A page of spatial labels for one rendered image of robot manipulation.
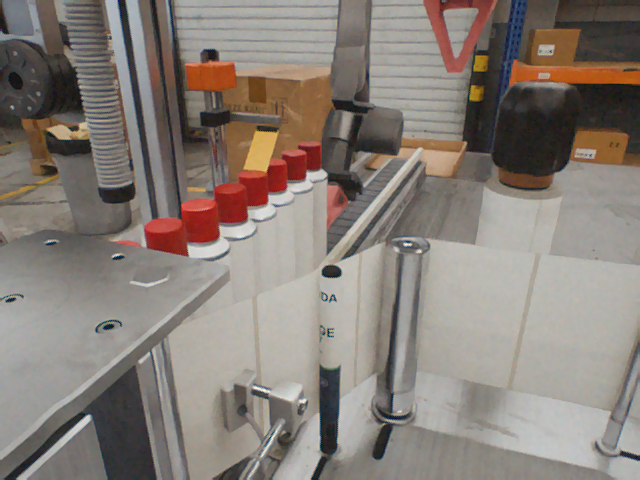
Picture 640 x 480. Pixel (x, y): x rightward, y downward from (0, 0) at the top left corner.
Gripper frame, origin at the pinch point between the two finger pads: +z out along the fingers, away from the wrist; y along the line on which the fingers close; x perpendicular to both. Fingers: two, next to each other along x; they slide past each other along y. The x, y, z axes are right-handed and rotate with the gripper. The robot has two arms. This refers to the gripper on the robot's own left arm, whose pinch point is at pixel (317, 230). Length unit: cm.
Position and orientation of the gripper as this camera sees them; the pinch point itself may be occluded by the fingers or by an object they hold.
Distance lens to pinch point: 75.4
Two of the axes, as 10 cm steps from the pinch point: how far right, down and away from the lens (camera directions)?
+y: 9.3, 1.4, -3.5
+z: -2.3, 9.5, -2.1
